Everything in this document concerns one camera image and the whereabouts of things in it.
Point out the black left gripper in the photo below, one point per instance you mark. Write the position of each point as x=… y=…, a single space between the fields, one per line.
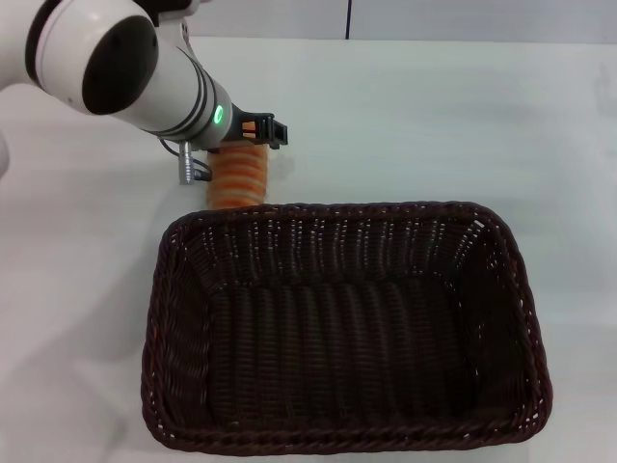
x=267 y=130

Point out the orange striped bread loaf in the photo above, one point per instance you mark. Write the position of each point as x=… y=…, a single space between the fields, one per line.
x=238 y=178

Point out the dark brown wicker basket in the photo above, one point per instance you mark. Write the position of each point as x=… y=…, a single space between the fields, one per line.
x=347 y=337

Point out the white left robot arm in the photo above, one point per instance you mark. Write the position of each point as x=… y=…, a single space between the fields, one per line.
x=144 y=62

